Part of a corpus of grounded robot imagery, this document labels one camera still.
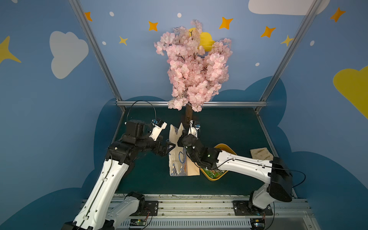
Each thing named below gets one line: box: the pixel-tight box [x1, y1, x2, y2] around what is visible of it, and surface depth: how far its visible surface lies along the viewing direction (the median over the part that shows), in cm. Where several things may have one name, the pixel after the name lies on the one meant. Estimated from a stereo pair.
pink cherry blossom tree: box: [153, 19, 233, 126], surface depth 69 cm
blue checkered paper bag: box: [168, 122, 201, 177], surface depth 73 cm
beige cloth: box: [250, 147, 274, 161], surface depth 97 cm
